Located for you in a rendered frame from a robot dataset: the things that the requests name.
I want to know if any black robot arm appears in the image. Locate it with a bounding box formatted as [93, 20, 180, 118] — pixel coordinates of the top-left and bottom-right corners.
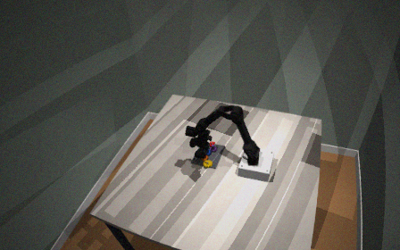
[185, 105, 260, 166]

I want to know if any yellow gear with black stripe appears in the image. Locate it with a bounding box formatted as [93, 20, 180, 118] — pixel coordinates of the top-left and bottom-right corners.
[203, 160, 213, 168]

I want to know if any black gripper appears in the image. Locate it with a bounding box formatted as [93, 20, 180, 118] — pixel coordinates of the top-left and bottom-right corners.
[195, 136, 212, 159]

